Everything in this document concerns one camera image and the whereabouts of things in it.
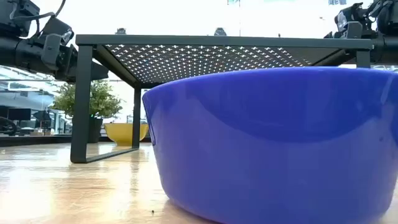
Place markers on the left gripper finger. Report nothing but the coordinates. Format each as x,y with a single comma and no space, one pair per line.
100,72

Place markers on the yellow patterned mini bowl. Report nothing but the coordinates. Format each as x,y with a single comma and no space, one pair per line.
121,133

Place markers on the blue plastic bowl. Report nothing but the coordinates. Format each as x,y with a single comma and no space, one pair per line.
264,140

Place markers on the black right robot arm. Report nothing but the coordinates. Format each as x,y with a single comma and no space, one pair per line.
388,18

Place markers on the green potted plant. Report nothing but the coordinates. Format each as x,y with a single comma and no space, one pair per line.
105,99

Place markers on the black monitor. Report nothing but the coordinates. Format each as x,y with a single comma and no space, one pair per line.
18,114

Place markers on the black office chair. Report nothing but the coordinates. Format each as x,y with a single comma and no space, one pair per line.
7,126

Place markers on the black perforated metal shelf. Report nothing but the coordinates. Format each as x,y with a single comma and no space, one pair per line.
217,40

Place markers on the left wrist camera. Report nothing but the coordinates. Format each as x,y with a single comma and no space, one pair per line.
57,31

